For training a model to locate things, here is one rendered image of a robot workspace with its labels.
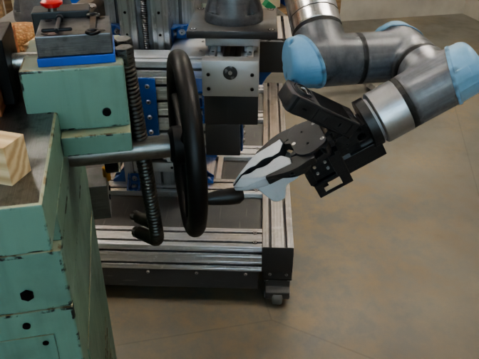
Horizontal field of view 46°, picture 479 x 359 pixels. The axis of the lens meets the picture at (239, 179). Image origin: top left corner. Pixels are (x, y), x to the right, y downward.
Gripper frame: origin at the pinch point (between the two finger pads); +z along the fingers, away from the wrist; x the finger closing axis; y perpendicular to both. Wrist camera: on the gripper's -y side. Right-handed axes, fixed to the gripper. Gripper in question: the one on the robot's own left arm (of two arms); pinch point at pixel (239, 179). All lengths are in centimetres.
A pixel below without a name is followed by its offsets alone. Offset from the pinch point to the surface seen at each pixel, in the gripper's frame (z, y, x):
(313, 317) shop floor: 13, 89, 43
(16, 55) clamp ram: 18.3, -26.4, 14.3
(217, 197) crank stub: 3.9, 0.5, -0.5
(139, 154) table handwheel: 12.1, -6.0, 9.6
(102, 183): 29.2, 8.3, 32.6
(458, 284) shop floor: -31, 114, 48
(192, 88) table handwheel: -1.0, -13.3, 4.9
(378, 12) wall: -108, 177, 344
